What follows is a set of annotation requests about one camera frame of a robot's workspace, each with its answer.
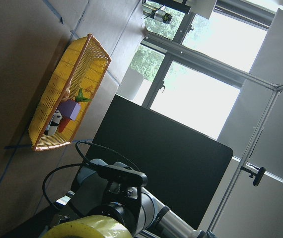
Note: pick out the yellow tape roll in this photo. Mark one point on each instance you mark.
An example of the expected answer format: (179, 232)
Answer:
(95, 226)

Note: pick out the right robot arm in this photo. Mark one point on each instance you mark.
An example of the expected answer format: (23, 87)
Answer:
(118, 191)

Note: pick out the yellow plastic basket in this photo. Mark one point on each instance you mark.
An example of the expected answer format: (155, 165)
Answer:
(80, 72)

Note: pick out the black backdrop panel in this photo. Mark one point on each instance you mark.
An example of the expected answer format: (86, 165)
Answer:
(183, 166)

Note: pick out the purple foam block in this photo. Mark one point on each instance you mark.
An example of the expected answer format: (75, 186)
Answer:
(69, 109)

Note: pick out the toy orange carrot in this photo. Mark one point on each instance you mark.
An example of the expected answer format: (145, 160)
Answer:
(80, 98)

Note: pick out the toy croissant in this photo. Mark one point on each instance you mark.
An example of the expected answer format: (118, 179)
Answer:
(66, 92)

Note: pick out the toy panda figure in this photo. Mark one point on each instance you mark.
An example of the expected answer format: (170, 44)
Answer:
(53, 124)

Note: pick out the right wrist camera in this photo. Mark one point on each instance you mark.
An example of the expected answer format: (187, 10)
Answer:
(117, 174)

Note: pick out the aluminium frame post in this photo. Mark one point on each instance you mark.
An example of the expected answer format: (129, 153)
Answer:
(249, 200)

